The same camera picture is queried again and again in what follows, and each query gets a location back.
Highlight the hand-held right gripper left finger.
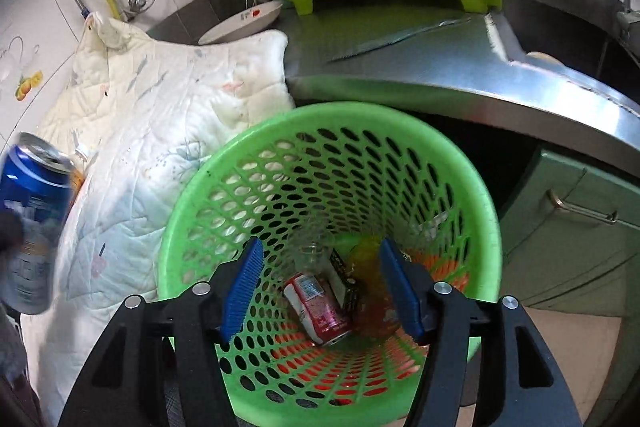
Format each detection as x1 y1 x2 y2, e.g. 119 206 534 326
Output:
57 237 265 427

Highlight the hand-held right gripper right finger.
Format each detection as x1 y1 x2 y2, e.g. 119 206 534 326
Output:
377 238 583 427

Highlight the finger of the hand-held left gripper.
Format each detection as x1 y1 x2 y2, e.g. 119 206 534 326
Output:
0 209 26 253

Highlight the blue silver beer can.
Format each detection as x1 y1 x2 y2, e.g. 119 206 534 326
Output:
0 132 76 315

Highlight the black drink carton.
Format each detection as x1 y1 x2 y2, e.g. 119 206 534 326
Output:
327 248 361 323

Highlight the red drink can white label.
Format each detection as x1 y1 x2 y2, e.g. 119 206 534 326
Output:
282 272 353 347

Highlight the green plastic basket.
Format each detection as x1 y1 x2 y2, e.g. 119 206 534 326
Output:
157 102 502 423

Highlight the red plastic stool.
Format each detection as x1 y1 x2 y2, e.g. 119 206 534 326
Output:
240 257 471 408

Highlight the person's plaid trouser leg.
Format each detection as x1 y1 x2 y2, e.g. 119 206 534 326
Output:
0 302 28 388

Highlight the white quilted blanket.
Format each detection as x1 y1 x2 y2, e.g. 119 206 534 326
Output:
20 18 296 427

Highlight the green cabinet door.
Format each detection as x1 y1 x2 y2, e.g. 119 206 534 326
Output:
500 147 640 318

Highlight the small steel knife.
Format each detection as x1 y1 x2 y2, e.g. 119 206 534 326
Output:
327 17 473 62

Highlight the white bowl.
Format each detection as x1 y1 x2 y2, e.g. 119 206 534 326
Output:
525 51 568 66

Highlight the steel sink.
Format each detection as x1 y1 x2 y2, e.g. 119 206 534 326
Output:
487 0 636 102

